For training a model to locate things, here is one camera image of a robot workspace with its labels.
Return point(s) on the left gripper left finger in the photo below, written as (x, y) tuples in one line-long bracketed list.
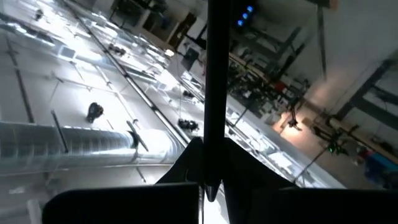
[(124, 205)]

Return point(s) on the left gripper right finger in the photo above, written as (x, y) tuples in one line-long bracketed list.
[(311, 208)]

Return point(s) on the black pen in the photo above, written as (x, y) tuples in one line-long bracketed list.
[(217, 93)]

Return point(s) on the black ceiling spotlight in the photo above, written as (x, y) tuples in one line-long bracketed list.
[(188, 93), (94, 112), (188, 125)]

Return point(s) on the silver ventilation duct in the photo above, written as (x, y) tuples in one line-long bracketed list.
[(77, 146)]

